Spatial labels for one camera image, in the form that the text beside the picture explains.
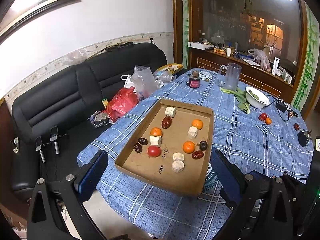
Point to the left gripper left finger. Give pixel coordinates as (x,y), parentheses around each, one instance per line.
(45,219)

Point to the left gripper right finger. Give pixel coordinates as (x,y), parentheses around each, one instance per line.
(259,204)

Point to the dark purple passion fruit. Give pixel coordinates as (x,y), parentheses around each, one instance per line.
(203,145)

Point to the large orange mandarin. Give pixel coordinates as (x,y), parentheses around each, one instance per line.
(188,147)

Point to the beige sugarcane chunk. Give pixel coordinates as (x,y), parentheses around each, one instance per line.
(178,156)
(170,111)
(192,132)
(155,140)
(177,166)

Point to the orange mandarin with stem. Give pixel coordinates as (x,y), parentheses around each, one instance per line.
(198,123)

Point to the cardboard tray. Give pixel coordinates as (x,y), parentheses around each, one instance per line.
(157,171)

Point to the dark red jujube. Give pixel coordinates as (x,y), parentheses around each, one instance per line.
(166,122)

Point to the red apple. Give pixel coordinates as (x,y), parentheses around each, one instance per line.
(296,126)

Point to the handheld gripper on sofa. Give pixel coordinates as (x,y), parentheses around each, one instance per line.
(55,136)
(39,148)

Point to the small orange mandarin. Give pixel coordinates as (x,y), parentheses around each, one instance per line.
(268,121)

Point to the small red tomato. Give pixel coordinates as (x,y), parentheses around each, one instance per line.
(264,116)

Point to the black power adapter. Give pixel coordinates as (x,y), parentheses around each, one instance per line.
(281,106)

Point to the black leather sofa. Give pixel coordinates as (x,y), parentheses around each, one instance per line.
(67,100)

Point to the white enamel bowl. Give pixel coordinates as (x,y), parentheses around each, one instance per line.
(256,98)

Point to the green leafy vegetable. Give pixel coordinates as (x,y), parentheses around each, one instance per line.
(240,96)

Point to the wooden counter cabinet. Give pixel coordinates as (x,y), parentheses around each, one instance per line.
(250,75)

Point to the clear glass pitcher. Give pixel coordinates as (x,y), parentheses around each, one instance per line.
(232,76)

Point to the pink labelled jar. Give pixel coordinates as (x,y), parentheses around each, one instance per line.
(194,80)

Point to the white carton box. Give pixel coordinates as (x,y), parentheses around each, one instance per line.
(275,66)

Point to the white plastic bag on counter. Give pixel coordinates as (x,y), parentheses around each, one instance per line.
(261,58)

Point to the red plastic bag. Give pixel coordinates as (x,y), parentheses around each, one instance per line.
(122,102)

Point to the yellow box with fruit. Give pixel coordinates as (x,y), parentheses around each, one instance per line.
(173,68)

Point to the clear plastic bag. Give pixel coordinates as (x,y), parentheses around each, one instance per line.
(142,80)

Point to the bamboo wall decoration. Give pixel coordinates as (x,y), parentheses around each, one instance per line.
(310,63)

